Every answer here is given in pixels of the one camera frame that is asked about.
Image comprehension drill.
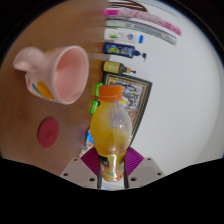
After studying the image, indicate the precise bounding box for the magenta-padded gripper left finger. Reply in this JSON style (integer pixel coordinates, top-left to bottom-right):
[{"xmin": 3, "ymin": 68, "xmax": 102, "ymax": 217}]
[{"xmin": 59, "ymin": 146, "xmax": 103, "ymax": 190}]

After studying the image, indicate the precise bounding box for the long green-white wrap box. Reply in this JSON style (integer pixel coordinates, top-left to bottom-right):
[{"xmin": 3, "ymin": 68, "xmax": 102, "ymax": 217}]
[{"xmin": 105, "ymin": 19, "xmax": 178, "ymax": 46}]

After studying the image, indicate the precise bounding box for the orange-capped juice bottle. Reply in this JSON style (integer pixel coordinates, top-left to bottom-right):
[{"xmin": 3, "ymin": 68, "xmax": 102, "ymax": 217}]
[{"xmin": 89, "ymin": 84, "xmax": 133, "ymax": 183}]

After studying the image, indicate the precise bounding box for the dark amber pump bottle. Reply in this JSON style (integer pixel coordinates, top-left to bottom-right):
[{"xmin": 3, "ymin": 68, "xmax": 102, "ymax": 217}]
[{"xmin": 102, "ymin": 60, "xmax": 137, "ymax": 75}]

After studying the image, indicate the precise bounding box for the pink ceramic mug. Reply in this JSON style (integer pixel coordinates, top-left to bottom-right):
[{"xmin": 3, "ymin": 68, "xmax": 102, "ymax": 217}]
[{"xmin": 12, "ymin": 45, "xmax": 90, "ymax": 106}]

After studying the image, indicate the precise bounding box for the white shampoo bottle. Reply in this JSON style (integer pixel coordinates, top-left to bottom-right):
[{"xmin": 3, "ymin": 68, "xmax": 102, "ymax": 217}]
[{"xmin": 104, "ymin": 27, "xmax": 145, "ymax": 44}]

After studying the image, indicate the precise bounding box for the dark wooden chair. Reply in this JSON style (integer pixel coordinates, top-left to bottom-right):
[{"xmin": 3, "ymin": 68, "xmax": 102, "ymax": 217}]
[{"xmin": 108, "ymin": 0, "xmax": 148, "ymax": 13}]

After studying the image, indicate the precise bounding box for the framed group photo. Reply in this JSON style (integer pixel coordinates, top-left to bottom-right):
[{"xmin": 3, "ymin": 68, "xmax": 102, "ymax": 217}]
[{"xmin": 101, "ymin": 72, "xmax": 154, "ymax": 148}]

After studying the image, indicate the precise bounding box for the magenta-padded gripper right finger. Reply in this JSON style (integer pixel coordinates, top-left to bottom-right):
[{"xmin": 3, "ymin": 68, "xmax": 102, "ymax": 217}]
[{"xmin": 121, "ymin": 146, "xmax": 165, "ymax": 189}]

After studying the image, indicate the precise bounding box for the dark blue pump bottle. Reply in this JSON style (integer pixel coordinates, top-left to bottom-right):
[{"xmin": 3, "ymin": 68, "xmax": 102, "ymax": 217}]
[{"xmin": 102, "ymin": 42, "xmax": 148, "ymax": 61}]

